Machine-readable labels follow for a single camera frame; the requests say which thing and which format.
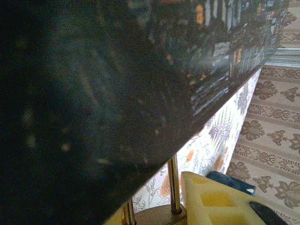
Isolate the starry night painted box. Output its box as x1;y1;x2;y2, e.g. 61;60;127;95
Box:
0;0;290;225

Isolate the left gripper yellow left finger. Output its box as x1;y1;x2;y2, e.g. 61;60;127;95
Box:
103;210;125;225

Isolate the aluminium frame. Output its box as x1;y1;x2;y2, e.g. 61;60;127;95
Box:
266;47;300;68

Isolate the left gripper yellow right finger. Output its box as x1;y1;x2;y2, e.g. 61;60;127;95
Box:
181;171;289;225

